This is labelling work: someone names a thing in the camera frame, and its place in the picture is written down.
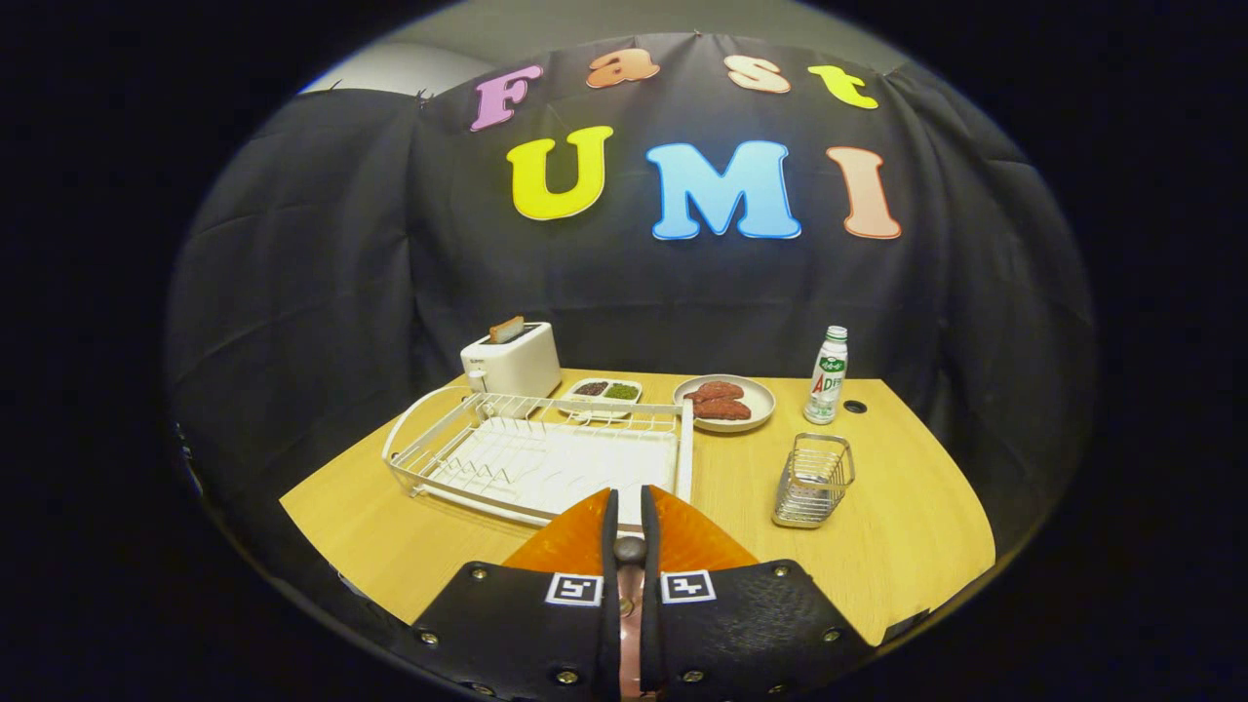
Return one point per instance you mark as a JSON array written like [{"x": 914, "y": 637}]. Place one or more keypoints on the beige plate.
[{"x": 760, "y": 400}]

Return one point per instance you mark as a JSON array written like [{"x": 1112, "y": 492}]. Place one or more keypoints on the white plastic drink bottle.
[{"x": 827, "y": 380}]

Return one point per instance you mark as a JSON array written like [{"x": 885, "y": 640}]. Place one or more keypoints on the pile of dark beans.
[{"x": 591, "y": 388}]

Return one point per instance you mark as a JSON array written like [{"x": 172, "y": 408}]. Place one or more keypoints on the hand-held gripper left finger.
[{"x": 610, "y": 634}]

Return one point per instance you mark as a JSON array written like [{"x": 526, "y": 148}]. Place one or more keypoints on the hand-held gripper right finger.
[{"x": 650, "y": 634}]

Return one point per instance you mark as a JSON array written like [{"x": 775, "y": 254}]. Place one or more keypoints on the black backdrop cloth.
[{"x": 341, "y": 292}]

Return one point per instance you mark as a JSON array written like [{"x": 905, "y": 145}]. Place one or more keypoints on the white divided tray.
[{"x": 585, "y": 408}]

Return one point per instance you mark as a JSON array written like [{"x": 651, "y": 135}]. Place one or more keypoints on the pile of green beans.
[{"x": 622, "y": 391}]

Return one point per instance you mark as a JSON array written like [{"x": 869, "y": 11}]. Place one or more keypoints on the white toaster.
[{"x": 517, "y": 366}]

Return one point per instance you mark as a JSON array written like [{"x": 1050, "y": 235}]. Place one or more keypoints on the pink plate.
[{"x": 631, "y": 653}]

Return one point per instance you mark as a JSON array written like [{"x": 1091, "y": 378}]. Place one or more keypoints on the red meat piece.
[
  {"x": 717, "y": 390},
  {"x": 723, "y": 409}
]

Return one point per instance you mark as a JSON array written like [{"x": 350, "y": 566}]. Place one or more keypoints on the brown toast slice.
[{"x": 505, "y": 330}]

